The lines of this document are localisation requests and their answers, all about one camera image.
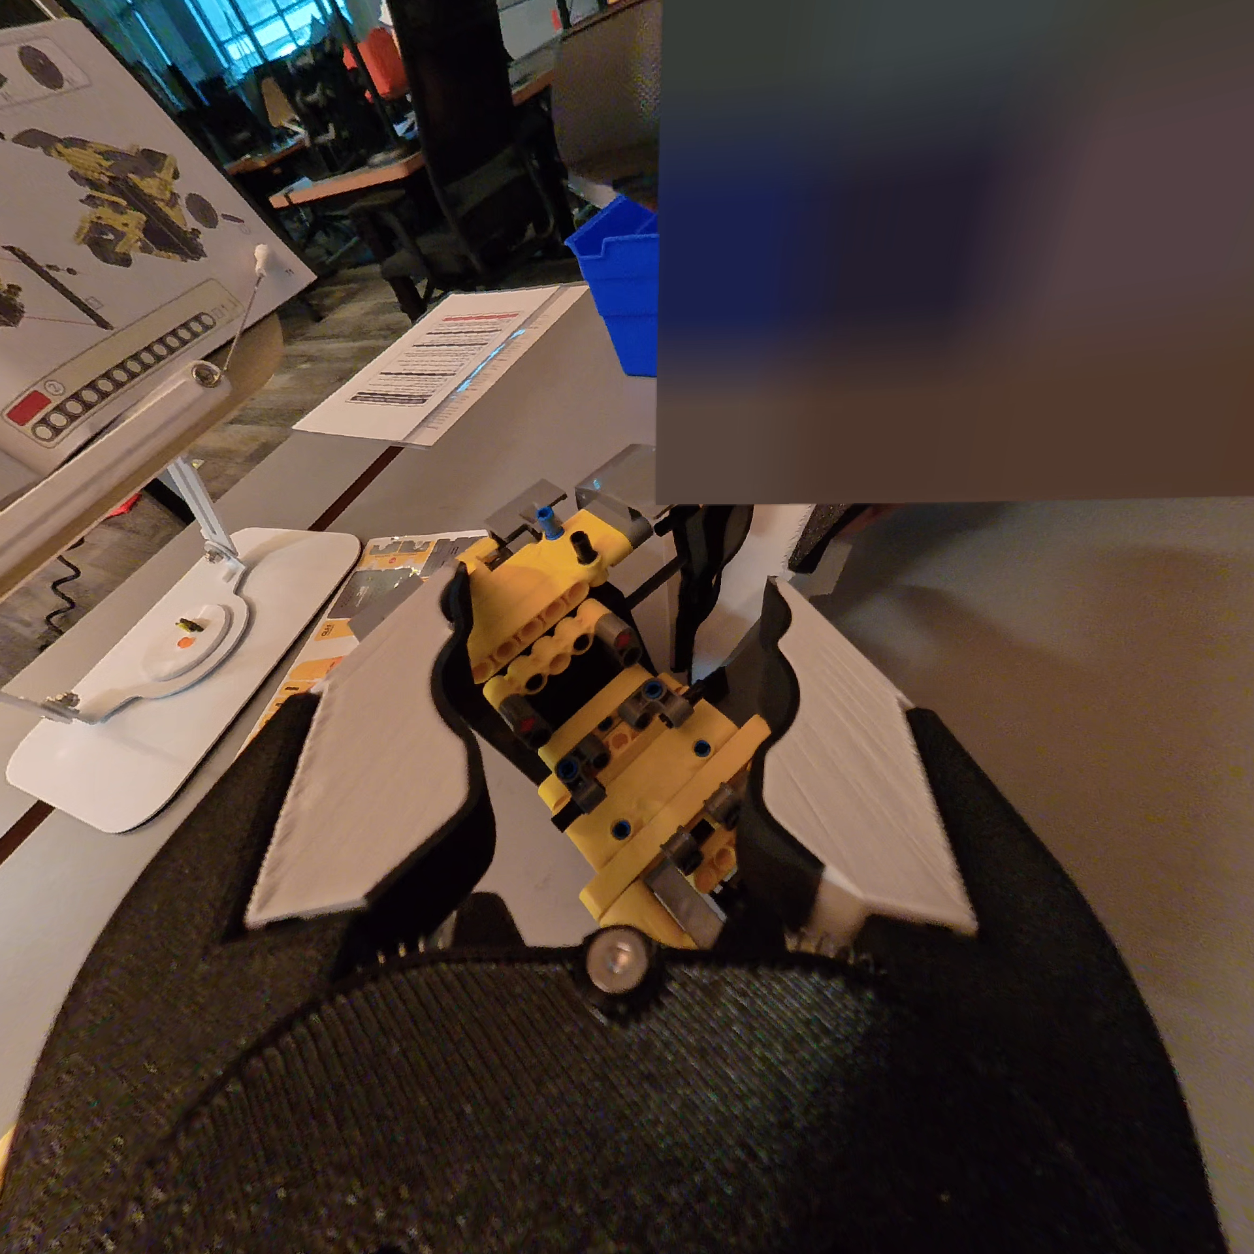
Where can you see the yellow black toy brick vehicle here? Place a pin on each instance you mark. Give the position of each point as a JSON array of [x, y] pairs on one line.
[[626, 775]]

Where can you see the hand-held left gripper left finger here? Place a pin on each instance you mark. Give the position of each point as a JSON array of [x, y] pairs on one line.
[[384, 745]]

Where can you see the yellow grey sticker sheet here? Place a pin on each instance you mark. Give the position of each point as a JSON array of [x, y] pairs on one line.
[[393, 577]]

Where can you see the black office chair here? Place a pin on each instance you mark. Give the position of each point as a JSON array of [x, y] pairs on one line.
[[459, 167]]

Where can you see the wooden office desk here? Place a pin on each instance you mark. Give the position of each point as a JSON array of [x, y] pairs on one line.
[[344, 180]]

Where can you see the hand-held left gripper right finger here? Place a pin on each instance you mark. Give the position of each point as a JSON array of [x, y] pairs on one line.
[[851, 783]]

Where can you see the red orange chair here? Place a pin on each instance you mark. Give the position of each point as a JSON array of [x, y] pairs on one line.
[[376, 63]]

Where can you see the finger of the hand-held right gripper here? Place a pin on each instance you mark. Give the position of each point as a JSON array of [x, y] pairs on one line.
[[719, 558]]

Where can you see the building instruction booklet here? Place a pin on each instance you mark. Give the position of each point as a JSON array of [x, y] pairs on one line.
[[98, 292]]

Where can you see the blue plastic bin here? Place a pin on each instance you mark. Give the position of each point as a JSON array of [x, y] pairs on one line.
[[622, 282]]

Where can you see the laminated printed paper sheet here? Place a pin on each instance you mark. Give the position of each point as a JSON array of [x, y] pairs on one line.
[[442, 362]]

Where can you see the white book stand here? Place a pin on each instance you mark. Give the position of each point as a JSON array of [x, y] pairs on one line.
[[274, 586]]

